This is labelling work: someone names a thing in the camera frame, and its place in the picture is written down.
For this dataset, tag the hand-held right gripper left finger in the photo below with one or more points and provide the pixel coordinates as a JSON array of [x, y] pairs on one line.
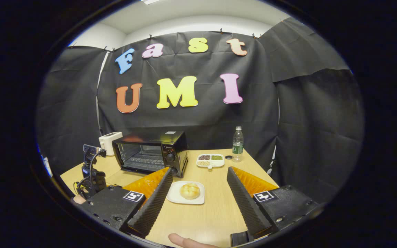
[[155, 203]]

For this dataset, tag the black electric oven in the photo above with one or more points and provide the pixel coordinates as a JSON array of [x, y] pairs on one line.
[[152, 137]]

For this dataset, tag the clear plastic water bottle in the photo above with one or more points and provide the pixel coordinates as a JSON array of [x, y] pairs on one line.
[[237, 144]]

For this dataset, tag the white square plate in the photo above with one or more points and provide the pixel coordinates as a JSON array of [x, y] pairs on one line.
[[175, 196]]

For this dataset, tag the black backdrop cloth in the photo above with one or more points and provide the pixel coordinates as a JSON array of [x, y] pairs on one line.
[[198, 120]]

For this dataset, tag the white toaster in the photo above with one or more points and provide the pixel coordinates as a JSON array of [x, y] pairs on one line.
[[107, 141]]

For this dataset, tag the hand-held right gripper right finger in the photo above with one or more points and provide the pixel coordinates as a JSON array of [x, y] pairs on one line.
[[245, 203]]

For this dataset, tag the white divided dish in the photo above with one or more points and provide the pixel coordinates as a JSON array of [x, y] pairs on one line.
[[210, 161]]

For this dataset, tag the round bread roll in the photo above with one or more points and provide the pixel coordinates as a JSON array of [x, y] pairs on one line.
[[190, 191]]

